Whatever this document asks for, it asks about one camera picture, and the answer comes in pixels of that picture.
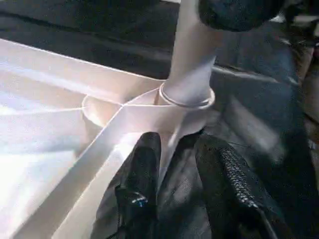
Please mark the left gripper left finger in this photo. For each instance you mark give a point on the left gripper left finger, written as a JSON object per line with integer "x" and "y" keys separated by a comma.
{"x": 139, "y": 189}

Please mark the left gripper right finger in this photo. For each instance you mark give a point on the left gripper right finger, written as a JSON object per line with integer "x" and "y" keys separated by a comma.
{"x": 234, "y": 194}

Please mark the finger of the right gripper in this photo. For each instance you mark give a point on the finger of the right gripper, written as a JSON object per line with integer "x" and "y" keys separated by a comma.
{"x": 239, "y": 12}

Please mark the white plastic table leg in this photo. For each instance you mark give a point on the white plastic table leg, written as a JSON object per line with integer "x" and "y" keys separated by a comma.
{"x": 192, "y": 59}

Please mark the white plastic table top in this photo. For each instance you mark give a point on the white plastic table top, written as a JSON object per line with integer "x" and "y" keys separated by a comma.
{"x": 50, "y": 124}

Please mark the black work mat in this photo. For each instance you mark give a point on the black work mat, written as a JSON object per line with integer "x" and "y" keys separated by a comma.
{"x": 249, "y": 109}

